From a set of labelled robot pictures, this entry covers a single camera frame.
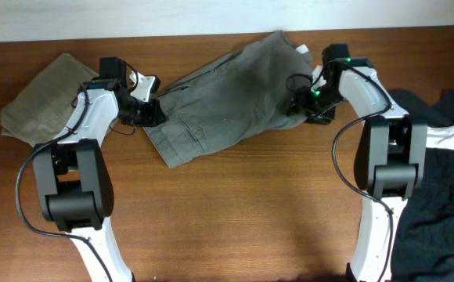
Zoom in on dark green garment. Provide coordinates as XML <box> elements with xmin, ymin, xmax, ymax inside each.
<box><xmin>389</xmin><ymin>89</ymin><xmax>454</xmax><ymax>281</ymax></box>

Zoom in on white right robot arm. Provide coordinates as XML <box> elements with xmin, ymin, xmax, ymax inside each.
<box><xmin>288</xmin><ymin>44</ymin><xmax>427</xmax><ymax>281</ymax></box>

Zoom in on folded khaki shorts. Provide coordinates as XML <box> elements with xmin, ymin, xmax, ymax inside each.
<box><xmin>0</xmin><ymin>53</ymin><xmax>98</xmax><ymax>146</ymax></box>

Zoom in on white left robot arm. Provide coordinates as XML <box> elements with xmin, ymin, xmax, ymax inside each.
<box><xmin>27</xmin><ymin>57</ymin><xmax>166</xmax><ymax>281</ymax></box>

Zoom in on grey-green shorts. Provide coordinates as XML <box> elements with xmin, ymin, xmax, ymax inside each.
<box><xmin>145</xmin><ymin>31</ymin><xmax>313</xmax><ymax>168</ymax></box>

